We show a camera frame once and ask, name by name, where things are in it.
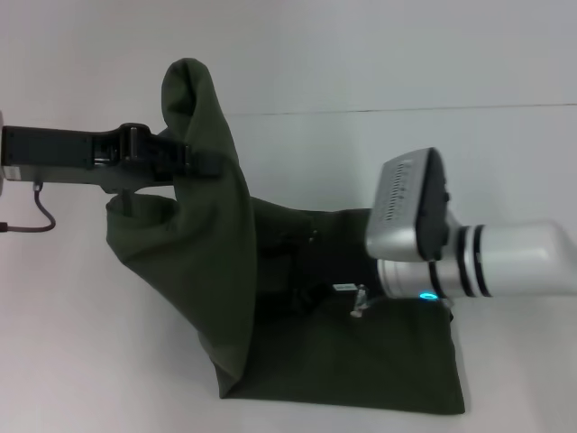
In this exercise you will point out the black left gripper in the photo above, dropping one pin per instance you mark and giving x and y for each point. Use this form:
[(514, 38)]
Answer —
[(54, 151)]

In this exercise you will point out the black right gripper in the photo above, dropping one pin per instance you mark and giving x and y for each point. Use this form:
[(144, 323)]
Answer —
[(342, 273)]

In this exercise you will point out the dark green FREE t-shirt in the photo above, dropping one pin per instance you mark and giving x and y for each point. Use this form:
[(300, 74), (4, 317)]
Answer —
[(216, 252)]

